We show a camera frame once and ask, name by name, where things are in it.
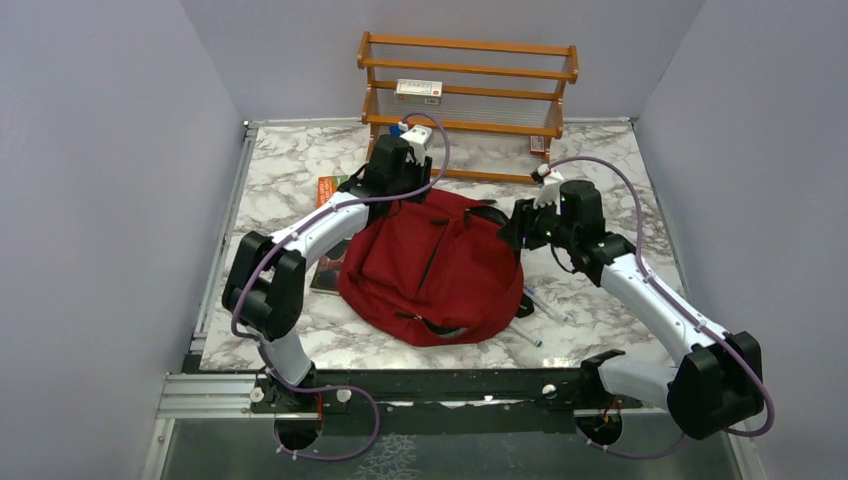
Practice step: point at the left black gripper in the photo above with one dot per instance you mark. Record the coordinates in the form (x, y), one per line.
(423, 174)

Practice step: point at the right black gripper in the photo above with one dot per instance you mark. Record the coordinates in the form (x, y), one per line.
(521, 224)

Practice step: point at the red student backpack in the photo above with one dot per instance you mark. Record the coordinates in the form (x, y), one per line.
(435, 273)

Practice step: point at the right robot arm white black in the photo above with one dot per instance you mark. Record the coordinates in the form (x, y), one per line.
(715, 381)

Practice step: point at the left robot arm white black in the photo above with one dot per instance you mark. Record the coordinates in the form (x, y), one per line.
(264, 291)

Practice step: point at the orange green children's book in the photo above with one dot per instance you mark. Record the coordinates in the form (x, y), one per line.
(327, 186)

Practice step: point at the clear pen blue cap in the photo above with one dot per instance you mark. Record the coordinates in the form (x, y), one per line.
(551, 311)

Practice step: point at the small red white box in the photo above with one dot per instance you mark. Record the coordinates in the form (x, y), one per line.
(537, 145)

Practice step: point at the white box on shelf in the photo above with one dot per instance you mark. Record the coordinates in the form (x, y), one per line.
(419, 92)

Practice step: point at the blue capped white marker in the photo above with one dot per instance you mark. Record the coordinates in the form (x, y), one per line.
(536, 342)

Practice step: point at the wooden three-tier shelf rack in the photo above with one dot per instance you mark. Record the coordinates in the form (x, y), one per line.
(489, 87)

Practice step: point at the dark book three days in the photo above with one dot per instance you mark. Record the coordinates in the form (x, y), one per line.
(328, 269)

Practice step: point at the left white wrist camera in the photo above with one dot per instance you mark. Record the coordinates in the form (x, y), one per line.
(418, 138)

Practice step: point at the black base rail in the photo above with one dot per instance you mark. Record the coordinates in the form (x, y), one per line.
(407, 402)

